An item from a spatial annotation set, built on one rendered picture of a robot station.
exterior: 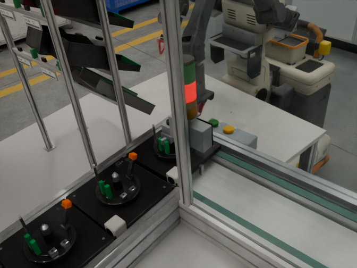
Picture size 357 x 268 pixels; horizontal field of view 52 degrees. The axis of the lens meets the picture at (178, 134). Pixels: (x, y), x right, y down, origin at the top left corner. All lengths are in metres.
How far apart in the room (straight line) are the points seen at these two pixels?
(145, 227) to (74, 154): 0.58
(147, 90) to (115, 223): 0.96
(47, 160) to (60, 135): 0.16
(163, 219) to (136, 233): 0.10
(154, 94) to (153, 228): 0.89
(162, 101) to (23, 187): 0.73
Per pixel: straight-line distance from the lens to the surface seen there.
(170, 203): 1.11
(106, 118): 1.70
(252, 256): 1.04
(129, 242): 1.04
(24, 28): 5.30
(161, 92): 1.83
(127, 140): 1.38
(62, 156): 1.55
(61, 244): 1.04
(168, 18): 0.78
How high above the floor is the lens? 1.78
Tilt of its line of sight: 37 degrees down
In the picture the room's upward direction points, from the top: 5 degrees counter-clockwise
